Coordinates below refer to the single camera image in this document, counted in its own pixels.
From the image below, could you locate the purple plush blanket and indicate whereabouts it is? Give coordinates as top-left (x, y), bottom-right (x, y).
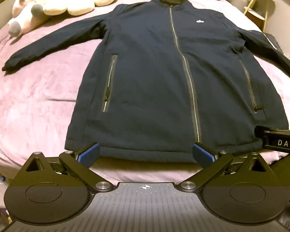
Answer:
top-left (0, 0), bottom-right (290, 183)

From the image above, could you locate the pink long bunny plush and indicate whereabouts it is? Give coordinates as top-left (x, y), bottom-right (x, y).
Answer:
top-left (8, 0), bottom-right (52, 37)

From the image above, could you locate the navy zip jacket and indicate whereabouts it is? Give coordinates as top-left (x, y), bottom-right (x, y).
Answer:
top-left (2, 0), bottom-right (290, 164)

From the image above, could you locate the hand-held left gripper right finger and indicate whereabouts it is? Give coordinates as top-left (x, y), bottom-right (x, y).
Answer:
top-left (179, 142), bottom-right (278, 191)

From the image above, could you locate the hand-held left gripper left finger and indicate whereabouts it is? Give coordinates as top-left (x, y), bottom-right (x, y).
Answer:
top-left (14, 142), bottom-right (113, 191)

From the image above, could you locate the yellow side table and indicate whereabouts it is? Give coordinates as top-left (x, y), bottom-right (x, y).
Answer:
top-left (243, 0), bottom-right (276, 32)

